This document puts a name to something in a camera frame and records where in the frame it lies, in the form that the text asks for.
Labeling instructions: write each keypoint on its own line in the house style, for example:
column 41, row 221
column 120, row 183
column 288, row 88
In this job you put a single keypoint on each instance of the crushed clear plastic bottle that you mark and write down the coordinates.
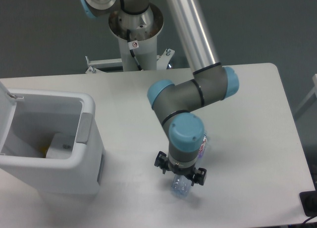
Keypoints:
column 181, row 185

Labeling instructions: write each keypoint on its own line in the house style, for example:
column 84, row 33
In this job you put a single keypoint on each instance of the white paper bag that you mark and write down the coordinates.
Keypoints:
column 61, row 146

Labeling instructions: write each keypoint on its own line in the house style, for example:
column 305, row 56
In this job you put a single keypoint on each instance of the white furniture leg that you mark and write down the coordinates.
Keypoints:
column 307, row 101

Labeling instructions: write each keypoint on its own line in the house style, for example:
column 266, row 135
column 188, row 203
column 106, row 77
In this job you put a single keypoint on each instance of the yellow and blue trash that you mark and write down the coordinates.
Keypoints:
column 44, row 150

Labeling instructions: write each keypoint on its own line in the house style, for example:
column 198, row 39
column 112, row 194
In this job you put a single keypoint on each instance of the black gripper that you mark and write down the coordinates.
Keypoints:
column 197, row 176

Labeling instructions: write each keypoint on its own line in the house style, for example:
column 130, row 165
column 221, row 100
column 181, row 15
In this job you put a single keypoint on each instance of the white metal base frame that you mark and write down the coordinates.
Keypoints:
column 162, row 62

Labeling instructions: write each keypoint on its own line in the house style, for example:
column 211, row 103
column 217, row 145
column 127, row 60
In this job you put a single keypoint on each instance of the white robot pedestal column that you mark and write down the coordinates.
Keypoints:
column 137, row 35

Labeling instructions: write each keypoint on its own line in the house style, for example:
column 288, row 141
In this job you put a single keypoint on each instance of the black device at edge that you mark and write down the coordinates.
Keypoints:
column 309, row 202

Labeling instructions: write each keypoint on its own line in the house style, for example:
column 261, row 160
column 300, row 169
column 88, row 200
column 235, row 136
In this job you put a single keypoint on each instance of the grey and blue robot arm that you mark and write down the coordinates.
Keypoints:
column 174, row 104

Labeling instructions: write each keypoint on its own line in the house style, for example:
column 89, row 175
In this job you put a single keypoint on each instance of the white plastic trash can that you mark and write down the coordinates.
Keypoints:
column 39, row 115

